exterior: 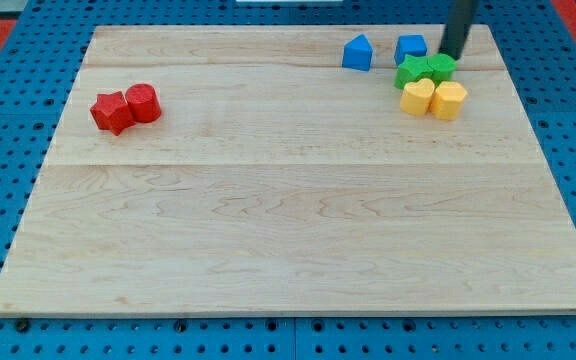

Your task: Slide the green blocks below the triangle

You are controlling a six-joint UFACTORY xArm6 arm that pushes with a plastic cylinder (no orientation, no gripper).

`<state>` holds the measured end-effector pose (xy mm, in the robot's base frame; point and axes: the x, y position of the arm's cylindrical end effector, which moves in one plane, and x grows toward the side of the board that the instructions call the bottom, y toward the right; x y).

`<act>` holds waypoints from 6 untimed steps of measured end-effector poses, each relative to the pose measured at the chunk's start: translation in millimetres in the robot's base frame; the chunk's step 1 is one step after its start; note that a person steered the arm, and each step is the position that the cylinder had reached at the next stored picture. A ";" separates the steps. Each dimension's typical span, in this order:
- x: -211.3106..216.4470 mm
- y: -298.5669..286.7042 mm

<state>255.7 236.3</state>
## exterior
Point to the green star block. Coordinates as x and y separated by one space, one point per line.
412 69

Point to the green cylinder block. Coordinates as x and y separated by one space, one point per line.
443 67

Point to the blue triangle block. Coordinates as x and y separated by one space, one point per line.
357 54

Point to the light wooden board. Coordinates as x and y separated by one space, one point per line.
277 183

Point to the yellow heart block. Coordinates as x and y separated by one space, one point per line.
417 96

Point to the red cylinder block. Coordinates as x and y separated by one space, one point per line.
143 103

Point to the yellow hexagon block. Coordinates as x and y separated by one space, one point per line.
448 100

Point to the blue cube block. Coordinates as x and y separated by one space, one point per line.
411 44

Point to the red star block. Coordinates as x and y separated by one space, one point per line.
111 112

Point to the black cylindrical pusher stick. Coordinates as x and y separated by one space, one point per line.
457 27

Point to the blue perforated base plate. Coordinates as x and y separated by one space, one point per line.
37 69

